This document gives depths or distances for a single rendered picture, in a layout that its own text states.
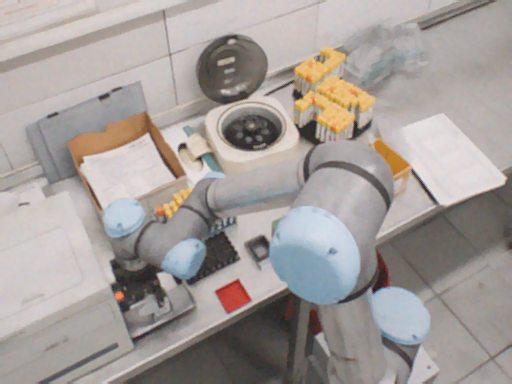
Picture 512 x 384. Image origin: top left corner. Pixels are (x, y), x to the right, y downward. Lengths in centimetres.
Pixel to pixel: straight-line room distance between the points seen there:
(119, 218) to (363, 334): 47
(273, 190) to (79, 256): 46
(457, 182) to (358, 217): 101
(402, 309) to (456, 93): 105
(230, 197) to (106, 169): 70
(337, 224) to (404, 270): 188
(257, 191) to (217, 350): 145
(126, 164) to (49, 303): 60
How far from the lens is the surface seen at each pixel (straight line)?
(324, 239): 68
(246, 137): 161
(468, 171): 175
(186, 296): 140
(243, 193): 97
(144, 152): 166
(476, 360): 246
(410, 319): 111
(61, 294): 116
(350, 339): 88
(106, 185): 161
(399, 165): 164
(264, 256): 146
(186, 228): 104
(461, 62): 215
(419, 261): 260
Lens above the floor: 215
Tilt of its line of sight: 46 degrees down
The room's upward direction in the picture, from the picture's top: 2 degrees counter-clockwise
